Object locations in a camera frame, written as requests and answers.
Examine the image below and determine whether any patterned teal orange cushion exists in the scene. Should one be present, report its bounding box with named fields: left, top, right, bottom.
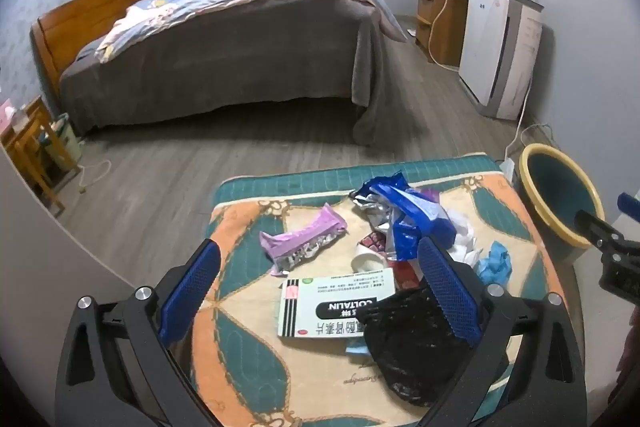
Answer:
left=190, top=152, right=581, bottom=427

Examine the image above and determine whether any crumpled blue glove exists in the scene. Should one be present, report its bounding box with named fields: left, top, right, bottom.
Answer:
left=475, top=241, right=513, bottom=285

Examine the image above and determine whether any purple snack wrapper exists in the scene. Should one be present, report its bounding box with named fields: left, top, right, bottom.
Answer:
left=259, top=202, right=348, bottom=277

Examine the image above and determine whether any wooden bed brown cover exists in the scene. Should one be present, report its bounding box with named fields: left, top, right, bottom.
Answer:
left=31, top=0, right=408, bottom=148

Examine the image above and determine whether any small green bin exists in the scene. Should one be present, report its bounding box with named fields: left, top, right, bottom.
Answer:
left=42, top=113, right=83, bottom=168

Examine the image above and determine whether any cream cable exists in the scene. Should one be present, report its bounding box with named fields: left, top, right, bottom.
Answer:
left=428, top=0, right=462, bottom=70

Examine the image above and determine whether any blue foil wrapper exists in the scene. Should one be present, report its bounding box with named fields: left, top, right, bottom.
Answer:
left=348, top=172, right=458, bottom=263

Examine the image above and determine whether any white medicine box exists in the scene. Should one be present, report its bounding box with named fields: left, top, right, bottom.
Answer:
left=277, top=267, right=398, bottom=340

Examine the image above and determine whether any thin white floor cable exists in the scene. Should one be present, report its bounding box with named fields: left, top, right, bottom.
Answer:
left=77, top=159, right=112, bottom=194

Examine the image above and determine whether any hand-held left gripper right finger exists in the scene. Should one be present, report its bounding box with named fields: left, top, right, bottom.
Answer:
left=417, top=237, right=588, bottom=427

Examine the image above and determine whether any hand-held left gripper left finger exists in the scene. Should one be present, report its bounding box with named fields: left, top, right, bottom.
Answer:
left=55, top=239, right=223, bottom=427

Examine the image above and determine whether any white power cable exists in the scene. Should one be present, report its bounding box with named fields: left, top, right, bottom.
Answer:
left=502, top=84, right=553, bottom=168

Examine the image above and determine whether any white paper cup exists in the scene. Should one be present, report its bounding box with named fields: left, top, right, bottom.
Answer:
left=350, top=243, right=388, bottom=275

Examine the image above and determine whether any red packet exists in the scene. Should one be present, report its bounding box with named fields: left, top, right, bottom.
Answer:
left=360, top=232, right=421, bottom=290

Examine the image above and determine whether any white air purifier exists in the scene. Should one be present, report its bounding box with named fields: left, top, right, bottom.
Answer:
left=459, top=0, right=545, bottom=120

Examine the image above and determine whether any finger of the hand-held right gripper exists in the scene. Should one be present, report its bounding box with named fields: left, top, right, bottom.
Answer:
left=574, top=209, right=626, bottom=250
left=618, top=193, right=640, bottom=224

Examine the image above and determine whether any wooden cabinet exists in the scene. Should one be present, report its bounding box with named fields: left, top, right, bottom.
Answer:
left=416, top=0, right=471, bottom=68

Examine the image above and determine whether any wooden nightstand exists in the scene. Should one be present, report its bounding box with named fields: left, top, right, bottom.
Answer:
left=0, top=96, right=81, bottom=215

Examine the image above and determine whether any teal bin with yellow rim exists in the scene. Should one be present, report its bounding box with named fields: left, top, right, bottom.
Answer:
left=518, top=143, right=606, bottom=265

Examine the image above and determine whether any crumpled white tissue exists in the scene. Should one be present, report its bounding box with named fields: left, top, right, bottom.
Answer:
left=447, top=209, right=483, bottom=268

